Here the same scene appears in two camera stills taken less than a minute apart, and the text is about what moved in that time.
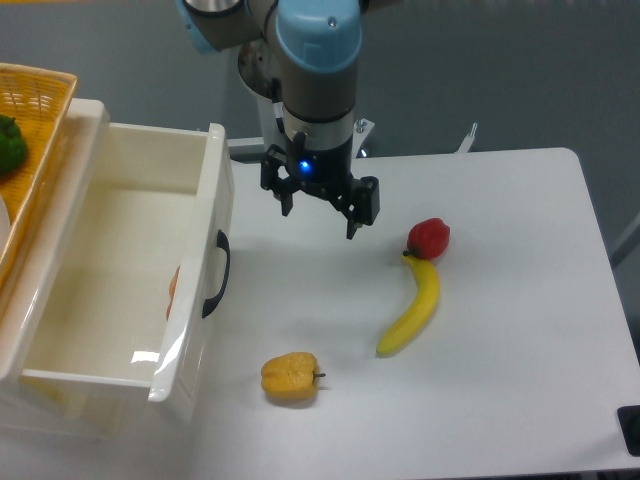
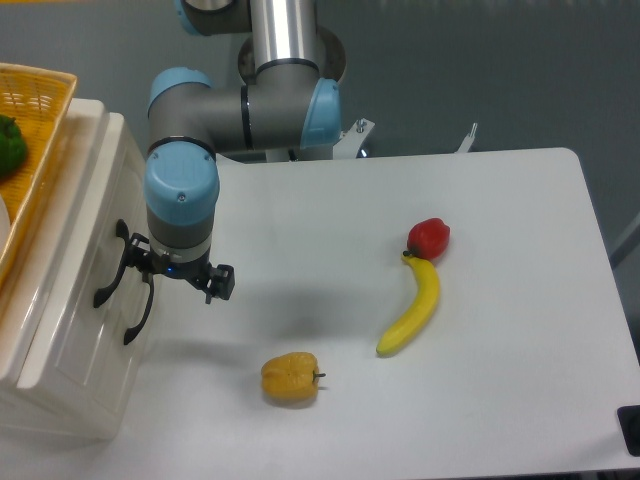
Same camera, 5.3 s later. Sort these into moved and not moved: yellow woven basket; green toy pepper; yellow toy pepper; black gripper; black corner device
Moved: black gripper
Not moved: black corner device; yellow woven basket; yellow toy pepper; green toy pepper
